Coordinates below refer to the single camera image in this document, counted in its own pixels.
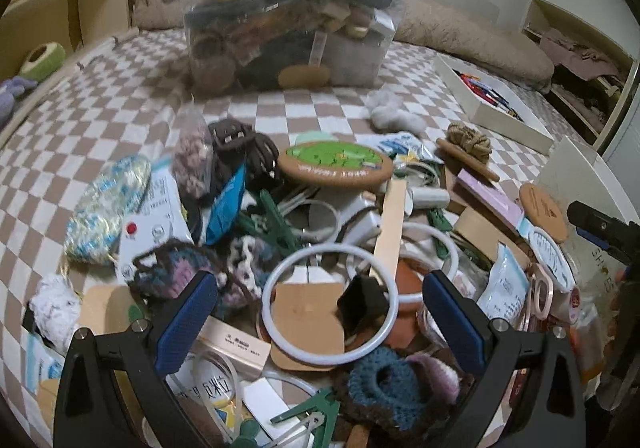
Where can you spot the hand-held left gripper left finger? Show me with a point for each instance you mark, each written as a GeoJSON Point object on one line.
{"type": "Point", "coordinates": [185, 323]}

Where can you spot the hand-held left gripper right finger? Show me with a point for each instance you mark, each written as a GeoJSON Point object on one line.
{"type": "Point", "coordinates": [455, 323]}

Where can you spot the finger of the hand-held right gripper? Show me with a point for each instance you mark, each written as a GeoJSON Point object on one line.
{"type": "Point", "coordinates": [600, 223]}

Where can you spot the large white box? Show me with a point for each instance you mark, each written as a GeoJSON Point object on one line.
{"type": "Point", "coordinates": [575, 173]}

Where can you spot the clear plastic storage container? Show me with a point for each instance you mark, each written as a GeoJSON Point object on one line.
{"type": "Point", "coordinates": [300, 38]}

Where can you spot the pale wooden block with label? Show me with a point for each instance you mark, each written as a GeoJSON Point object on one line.
{"type": "Point", "coordinates": [235, 340]}

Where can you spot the multicolour crochet scrunchie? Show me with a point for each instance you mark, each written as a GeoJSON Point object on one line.
{"type": "Point", "coordinates": [175, 268]}
{"type": "Point", "coordinates": [245, 268]}

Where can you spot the brown leather round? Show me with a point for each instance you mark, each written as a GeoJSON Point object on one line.
{"type": "Point", "coordinates": [407, 288]}

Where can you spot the round cork coaster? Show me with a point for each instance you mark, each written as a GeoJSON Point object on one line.
{"type": "Point", "coordinates": [542, 208]}

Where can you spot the white packet with blue print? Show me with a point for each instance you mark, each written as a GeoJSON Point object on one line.
{"type": "Point", "coordinates": [505, 288]}

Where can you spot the tan cardboard piece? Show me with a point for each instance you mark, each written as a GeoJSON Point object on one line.
{"type": "Point", "coordinates": [107, 303]}

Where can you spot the pink metal rings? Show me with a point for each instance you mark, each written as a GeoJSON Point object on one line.
{"type": "Point", "coordinates": [540, 288]}

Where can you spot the blue crochet scrunchie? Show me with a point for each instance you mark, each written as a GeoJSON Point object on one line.
{"type": "Point", "coordinates": [380, 380]}

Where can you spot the black foam block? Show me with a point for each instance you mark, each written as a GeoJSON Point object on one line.
{"type": "Point", "coordinates": [362, 303]}

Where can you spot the green plastic clip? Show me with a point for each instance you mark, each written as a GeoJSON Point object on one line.
{"type": "Point", "coordinates": [305, 410]}
{"type": "Point", "coordinates": [439, 228]}

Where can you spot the kraft paper box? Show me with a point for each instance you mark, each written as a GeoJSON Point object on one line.
{"type": "Point", "coordinates": [480, 228]}

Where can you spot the white packet with red dot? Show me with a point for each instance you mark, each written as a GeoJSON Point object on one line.
{"type": "Point", "coordinates": [150, 223]}

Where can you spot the pink flat box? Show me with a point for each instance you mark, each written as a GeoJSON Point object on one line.
{"type": "Point", "coordinates": [487, 193]}

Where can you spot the flat pale wooden stick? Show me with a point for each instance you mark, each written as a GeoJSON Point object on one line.
{"type": "Point", "coordinates": [392, 223]}

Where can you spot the tan cork sheet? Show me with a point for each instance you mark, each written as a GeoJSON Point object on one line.
{"type": "Point", "coordinates": [305, 318]}

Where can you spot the orange packet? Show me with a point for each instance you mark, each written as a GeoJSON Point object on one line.
{"type": "Point", "coordinates": [585, 348]}

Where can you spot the blue plastic packet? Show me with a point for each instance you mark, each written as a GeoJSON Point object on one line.
{"type": "Point", "coordinates": [225, 203]}

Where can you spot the dark clothes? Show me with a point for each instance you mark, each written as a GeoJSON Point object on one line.
{"type": "Point", "coordinates": [580, 98]}

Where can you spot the white thread spool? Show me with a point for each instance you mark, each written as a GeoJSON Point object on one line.
{"type": "Point", "coordinates": [430, 198]}

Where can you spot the crumpled white cloth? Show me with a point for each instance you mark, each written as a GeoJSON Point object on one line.
{"type": "Point", "coordinates": [55, 308]}

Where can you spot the green clothespins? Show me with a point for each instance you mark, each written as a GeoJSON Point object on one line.
{"type": "Point", "coordinates": [275, 225]}

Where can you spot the white charger block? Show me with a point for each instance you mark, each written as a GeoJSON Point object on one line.
{"type": "Point", "coordinates": [360, 223]}

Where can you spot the shiny blue green pouch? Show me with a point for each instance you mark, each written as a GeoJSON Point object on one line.
{"type": "Point", "coordinates": [102, 210]}

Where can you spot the shallow white tray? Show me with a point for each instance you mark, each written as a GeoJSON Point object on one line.
{"type": "Point", "coordinates": [495, 121]}

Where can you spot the blue white wrapper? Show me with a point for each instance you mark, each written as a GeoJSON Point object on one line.
{"type": "Point", "coordinates": [42, 368]}

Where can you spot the jute twine bundle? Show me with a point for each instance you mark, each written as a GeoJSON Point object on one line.
{"type": "Point", "coordinates": [470, 141]}

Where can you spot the bagged purple crochet piece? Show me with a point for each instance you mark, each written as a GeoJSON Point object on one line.
{"type": "Point", "coordinates": [192, 156]}

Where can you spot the pink clothes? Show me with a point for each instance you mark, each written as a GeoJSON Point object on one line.
{"type": "Point", "coordinates": [570, 53]}

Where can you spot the row of coloured pens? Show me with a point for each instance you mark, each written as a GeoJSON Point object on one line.
{"type": "Point", "coordinates": [487, 91]}

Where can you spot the small blue white sachet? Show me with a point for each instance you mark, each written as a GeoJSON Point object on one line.
{"type": "Point", "coordinates": [400, 146]}

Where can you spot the oval green cork plaque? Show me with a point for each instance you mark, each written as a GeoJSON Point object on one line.
{"type": "Point", "coordinates": [332, 161]}

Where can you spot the white cotton stuffing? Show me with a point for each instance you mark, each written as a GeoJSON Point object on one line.
{"type": "Point", "coordinates": [387, 111]}

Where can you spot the mint green round lid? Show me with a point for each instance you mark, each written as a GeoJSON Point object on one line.
{"type": "Point", "coordinates": [312, 137]}

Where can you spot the checkered bed sheet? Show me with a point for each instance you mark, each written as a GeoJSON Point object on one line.
{"type": "Point", "coordinates": [100, 103]}

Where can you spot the beige pillow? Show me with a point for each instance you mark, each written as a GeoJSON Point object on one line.
{"type": "Point", "coordinates": [450, 33]}

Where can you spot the purple plush toy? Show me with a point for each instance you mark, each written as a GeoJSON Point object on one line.
{"type": "Point", "coordinates": [10, 96]}

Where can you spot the green tape roll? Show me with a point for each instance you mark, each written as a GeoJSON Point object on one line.
{"type": "Point", "coordinates": [42, 61]}

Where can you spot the wooden headboard shelf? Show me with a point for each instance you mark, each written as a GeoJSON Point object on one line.
{"type": "Point", "coordinates": [95, 8]}

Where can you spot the wall closet shelf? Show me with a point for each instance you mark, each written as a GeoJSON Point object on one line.
{"type": "Point", "coordinates": [620, 93]}

